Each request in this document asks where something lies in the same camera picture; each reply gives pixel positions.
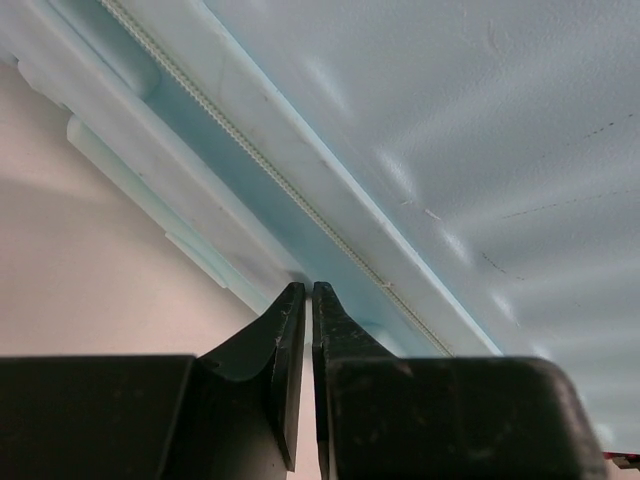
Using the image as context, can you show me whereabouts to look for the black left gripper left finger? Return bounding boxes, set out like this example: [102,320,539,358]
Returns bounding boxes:
[1,282,306,479]

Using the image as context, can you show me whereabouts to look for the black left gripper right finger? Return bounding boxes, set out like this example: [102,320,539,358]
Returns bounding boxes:
[312,282,607,479]

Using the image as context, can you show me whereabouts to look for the light blue hard-shell suitcase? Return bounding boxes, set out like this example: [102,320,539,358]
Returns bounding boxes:
[1,1,639,453]

